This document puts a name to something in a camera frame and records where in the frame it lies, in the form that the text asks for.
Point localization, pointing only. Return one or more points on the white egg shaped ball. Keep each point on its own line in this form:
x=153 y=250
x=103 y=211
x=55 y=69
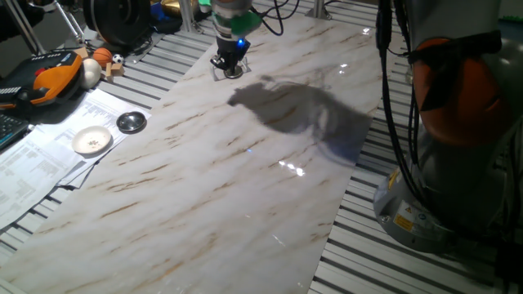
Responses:
x=90 y=73

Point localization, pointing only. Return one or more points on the glossy marble pattern sheet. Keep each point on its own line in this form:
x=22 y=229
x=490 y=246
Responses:
x=184 y=196

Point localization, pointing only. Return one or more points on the white ceramic saucer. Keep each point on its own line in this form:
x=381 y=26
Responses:
x=91 y=140

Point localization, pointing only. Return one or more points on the small metal cup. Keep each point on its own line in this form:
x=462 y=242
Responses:
x=233 y=76

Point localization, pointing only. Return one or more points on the aluminium frame post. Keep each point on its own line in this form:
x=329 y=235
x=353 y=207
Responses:
x=318 y=9
x=189 y=16

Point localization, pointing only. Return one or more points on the black computer keyboard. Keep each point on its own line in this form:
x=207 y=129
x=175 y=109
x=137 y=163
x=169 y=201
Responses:
x=10 y=130

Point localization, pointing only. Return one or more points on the wooden toy block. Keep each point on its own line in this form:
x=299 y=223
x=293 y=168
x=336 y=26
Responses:
x=81 y=52
x=113 y=71

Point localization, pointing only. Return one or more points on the printed white paper sheet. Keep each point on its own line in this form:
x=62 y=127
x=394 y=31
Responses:
x=28 y=175
x=94 y=110

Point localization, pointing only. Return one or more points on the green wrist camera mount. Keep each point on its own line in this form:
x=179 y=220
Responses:
x=245 y=24

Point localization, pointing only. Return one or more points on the round steel dish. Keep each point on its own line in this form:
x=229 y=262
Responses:
x=131 y=121

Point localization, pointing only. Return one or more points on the small soccer ball toy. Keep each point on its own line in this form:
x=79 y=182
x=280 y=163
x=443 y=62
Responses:
x=117 y=59

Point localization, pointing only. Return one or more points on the metal tripod leg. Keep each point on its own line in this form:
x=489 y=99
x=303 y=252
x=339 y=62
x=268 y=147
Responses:
x=24 y=26

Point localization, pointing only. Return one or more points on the orange black teach pendant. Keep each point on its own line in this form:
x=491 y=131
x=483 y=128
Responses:
x=49 y=77

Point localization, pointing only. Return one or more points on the gold foil wrapped object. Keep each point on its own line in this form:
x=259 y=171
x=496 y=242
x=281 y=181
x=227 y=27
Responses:
x=173 y=6

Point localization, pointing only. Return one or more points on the blue cloth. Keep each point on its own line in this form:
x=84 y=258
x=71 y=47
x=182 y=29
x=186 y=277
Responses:
x=163 y=22

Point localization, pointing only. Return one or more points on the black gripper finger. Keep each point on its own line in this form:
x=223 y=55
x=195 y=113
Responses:
x=218 y=63
x=236 y=68

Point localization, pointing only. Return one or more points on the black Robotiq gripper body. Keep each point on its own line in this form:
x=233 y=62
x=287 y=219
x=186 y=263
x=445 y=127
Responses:
x=232 y=49

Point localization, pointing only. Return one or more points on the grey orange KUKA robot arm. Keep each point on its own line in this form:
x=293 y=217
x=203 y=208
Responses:
x=457 y=94

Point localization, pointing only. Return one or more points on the black filament spool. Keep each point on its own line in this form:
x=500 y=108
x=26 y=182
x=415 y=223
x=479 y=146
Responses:
x=116 y=20

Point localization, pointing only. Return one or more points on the small orange basketball toy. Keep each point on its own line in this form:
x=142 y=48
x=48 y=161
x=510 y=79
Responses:
x=102 y=56

